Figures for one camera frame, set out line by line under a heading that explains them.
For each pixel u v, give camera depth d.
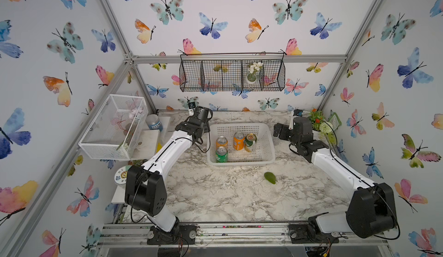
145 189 0.44
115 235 0.75
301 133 0.64
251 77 0.96
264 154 0.99
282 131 0.77
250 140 0.93
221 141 0.91
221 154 0.87
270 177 0.90
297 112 0.74
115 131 0.77
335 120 1.08
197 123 0.65
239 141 0.93
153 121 0.85
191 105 0.74
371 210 0.41
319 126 0.94
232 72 0.98
